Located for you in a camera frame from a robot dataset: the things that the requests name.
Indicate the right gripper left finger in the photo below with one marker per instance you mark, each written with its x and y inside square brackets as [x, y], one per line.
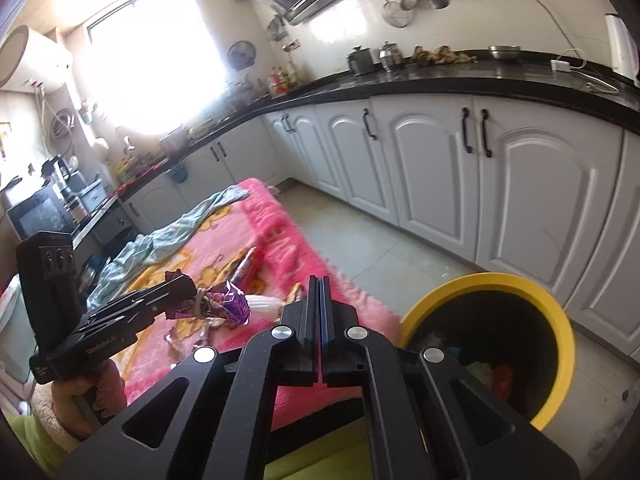
[210, 417]

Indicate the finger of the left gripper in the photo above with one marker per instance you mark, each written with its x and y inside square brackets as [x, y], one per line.
[169, 294]

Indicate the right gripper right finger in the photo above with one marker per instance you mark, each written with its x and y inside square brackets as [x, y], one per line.
[427, 417]

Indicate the purple snack wrapper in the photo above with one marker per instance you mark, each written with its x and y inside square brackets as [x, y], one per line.
[224, 300]

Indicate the green foam net bundle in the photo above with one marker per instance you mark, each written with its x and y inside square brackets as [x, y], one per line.
[481, 371]

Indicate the red plastic bag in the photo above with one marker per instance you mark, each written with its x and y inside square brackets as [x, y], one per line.
[501, 381]

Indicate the red snack wrapper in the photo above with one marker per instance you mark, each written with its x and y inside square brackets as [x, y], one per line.
[247, 268]

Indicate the yellow red snack bag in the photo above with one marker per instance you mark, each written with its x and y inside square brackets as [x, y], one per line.
[296, 294]

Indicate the green sleeve left forearm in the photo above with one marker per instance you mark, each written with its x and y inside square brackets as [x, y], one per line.
[41, 434]

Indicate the yellow rimmed trash bin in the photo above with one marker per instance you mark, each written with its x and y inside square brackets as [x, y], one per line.
[501, 319]

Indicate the left hand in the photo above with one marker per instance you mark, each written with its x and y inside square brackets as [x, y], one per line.
[107, 388]

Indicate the light blue cloth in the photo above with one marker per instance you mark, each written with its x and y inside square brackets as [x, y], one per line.
[149, 249]

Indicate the pink cartoon fleece blanket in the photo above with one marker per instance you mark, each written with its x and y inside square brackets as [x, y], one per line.
[209, 257]

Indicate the blue hanging cup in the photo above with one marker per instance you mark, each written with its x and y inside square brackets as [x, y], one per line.
[178, 173]

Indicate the black microwave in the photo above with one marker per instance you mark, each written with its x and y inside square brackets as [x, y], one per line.
[44, 211]

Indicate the steel stock pot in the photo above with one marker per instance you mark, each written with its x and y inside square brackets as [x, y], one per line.
[174, 144]

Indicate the condiment bottles group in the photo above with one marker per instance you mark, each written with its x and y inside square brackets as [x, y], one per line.
[279, 82]

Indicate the white lower cabinets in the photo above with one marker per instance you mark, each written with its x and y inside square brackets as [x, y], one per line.
[510, 186]

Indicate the white water heater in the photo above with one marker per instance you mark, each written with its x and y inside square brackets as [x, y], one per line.
[29, 60]

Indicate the black teapot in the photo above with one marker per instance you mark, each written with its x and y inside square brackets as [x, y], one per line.
[360, 61]

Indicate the steel teapot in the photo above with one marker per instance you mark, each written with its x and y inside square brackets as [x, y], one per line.
[391, 57]

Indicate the ginger pile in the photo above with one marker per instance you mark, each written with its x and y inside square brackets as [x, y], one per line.
[442, 55]

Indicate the steel bowl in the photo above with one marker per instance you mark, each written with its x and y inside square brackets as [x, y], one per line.
[504, 52]

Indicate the white power adapter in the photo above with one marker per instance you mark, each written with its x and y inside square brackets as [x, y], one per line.
[561, 66]

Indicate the white electric kettle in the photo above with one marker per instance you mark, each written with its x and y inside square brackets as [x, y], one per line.
[624, 52]

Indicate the wall fan vent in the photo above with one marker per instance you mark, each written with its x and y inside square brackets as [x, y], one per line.
[241, 55]

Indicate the wire strainer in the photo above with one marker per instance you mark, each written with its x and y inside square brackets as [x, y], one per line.
[395, 15]

